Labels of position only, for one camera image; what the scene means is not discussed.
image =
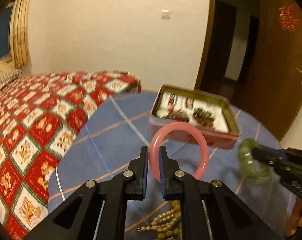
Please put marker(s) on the person's right hand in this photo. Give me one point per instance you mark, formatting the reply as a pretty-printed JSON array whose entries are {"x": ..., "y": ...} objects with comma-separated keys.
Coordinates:
[{"x": 295, "y": 219}]

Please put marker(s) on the pink metal tin box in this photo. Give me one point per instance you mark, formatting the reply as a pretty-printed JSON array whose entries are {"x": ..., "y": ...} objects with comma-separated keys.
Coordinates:
[{"x": 225, "y": 140}]

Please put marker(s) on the pink jade bangle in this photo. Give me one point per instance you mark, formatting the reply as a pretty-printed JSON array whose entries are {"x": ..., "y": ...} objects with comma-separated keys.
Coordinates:
[{"x": 179, "y": 149}]

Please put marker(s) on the beige patterned curtain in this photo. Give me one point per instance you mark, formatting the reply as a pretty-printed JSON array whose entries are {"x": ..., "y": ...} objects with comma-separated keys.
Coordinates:
[{"x": 18, "y": 33}]

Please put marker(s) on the window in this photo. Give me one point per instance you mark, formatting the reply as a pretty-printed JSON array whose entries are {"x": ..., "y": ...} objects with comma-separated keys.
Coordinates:
[{"x": 5, "y": 18}]

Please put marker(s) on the striped pillow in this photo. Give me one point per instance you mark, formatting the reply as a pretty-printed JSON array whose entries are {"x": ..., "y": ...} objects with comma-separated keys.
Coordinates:
[{"x": 8, "y": 76}]

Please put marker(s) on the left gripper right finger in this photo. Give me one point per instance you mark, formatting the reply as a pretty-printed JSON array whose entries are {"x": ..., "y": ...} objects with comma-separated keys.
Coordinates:
[{"x": 171, "y": 184}]

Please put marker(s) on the brown wooden door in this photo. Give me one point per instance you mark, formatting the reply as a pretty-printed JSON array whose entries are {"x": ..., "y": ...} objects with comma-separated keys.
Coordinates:
[{"x": 272, "y": 92}]

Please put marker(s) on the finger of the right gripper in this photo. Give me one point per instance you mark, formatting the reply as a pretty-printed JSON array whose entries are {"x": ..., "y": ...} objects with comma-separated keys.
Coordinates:
[{"x": 268, "y": 156}]

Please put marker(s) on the red patchwork bed quilt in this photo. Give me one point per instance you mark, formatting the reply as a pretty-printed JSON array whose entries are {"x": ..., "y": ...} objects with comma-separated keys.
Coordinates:
[{"x": 40, "y": 117}]

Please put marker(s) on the white wall switch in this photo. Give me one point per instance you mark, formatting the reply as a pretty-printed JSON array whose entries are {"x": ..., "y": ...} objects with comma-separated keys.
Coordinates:
[{"x": 166, "y": 14}]

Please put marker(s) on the printed paper in tin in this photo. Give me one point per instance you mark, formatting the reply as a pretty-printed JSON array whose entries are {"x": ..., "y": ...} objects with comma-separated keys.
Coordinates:
[{"x": 195, "y": 112}]

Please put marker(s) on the green jade bangle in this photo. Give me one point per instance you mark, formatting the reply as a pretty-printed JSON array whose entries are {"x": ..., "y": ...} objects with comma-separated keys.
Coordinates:
[{"x": 254, "y": 171}]

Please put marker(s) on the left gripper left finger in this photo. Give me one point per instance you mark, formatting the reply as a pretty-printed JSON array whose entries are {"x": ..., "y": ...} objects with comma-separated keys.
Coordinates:
[{"x": 137, "y": 185}]

